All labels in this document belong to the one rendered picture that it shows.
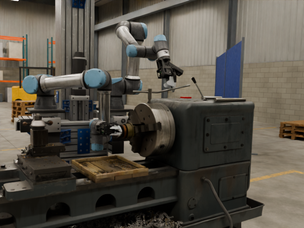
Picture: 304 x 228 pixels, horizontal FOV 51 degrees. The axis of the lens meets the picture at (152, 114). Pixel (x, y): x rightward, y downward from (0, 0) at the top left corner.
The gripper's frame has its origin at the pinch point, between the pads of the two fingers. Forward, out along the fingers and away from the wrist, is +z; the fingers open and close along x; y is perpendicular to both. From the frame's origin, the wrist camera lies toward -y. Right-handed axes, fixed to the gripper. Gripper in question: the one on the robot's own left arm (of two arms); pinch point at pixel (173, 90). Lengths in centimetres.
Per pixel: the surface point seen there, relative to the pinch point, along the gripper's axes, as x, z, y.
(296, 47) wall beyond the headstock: -441, -363, -970
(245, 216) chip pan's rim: -9, 80, -40
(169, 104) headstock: -5.7, 6.9, 0.9
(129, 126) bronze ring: -11.0, 17.8, 28.1
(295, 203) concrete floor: -108, 97, -231
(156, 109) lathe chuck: -1.4, 11.3, 14.4
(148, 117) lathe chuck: -6.1, 14.7, 17.8
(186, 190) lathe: -9, 58, 0
